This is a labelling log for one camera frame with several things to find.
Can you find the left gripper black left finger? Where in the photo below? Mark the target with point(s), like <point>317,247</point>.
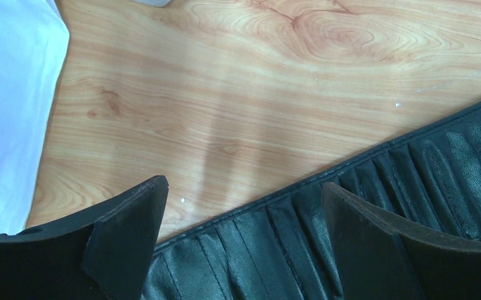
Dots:
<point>101,252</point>

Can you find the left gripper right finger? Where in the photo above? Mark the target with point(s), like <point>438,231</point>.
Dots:
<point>381,255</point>

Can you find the black makeup brush roll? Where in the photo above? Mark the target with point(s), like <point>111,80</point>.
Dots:
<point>279,248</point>

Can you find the white cloth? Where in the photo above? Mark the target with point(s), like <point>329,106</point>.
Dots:
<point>33,46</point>

